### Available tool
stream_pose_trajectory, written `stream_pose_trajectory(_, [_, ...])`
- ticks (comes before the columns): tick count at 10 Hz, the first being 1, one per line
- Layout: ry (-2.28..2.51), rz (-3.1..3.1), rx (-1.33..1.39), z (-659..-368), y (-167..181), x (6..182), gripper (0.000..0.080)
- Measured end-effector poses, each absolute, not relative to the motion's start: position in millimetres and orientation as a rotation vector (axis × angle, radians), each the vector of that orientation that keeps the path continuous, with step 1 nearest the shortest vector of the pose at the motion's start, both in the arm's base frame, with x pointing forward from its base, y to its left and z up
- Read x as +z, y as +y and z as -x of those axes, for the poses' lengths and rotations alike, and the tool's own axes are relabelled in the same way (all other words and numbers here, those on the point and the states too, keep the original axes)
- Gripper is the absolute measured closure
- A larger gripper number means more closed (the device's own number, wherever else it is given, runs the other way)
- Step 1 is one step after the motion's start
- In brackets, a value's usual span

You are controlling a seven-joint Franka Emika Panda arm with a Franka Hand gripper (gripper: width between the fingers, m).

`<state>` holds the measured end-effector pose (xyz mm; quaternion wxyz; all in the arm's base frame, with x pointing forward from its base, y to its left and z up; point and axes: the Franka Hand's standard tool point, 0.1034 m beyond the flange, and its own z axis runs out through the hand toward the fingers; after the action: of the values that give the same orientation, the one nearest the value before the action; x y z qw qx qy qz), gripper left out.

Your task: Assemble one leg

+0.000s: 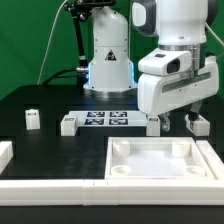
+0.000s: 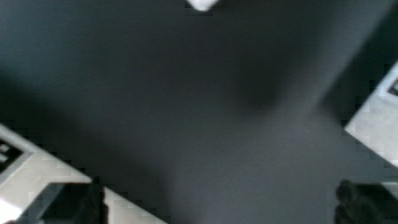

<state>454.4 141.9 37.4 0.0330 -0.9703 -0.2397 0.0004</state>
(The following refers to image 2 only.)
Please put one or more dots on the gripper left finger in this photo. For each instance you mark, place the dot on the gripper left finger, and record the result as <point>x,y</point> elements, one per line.
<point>68,204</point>

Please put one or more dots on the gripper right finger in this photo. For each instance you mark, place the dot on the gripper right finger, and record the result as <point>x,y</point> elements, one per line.
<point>366,203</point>

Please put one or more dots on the white square table top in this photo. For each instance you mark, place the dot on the white square table top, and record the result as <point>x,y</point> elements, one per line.
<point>373,123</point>

